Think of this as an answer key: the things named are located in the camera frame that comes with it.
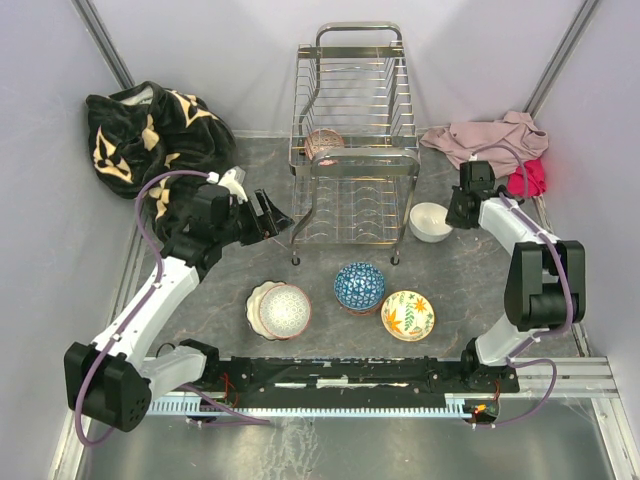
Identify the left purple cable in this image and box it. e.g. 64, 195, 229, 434
73, 170, 274, 447

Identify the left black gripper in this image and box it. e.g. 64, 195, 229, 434
216, 188, 295, 247

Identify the light blue cable duct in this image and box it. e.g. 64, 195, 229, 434
147, 392, 490, 419

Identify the magenta cloth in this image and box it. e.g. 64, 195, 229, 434
507, 159, 547, 198

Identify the aluminium frame rail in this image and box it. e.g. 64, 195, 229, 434
50, 334, 639, 479

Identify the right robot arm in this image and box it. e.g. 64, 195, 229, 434
446, 160, 586, 391

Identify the yellow floral bowl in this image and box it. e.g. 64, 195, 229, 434
381, 290, 436, 342

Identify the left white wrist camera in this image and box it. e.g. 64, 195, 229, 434
206, 167, 248, 204

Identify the dusty pink cloth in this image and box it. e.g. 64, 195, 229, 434
420, 111, 549, 178

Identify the stainless steel dish rack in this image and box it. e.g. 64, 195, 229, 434
288, 21, 420, 265

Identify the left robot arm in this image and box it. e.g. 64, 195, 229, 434
64, 184, 294, 432

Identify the white scalloped bowl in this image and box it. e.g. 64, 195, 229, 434
245, 280, 303, 341

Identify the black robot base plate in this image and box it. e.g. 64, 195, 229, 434
192, 357, 520, 408

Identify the black and cream blanket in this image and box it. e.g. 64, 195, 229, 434
85, 79, 238, 250

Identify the red patterned bowl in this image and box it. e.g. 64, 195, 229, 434
303, 128, 345, 164

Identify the plain white bowl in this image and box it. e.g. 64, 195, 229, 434
409, 202, 453, 243

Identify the blue triangle patterned bowl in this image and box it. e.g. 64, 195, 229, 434
334, 262, 386, 309

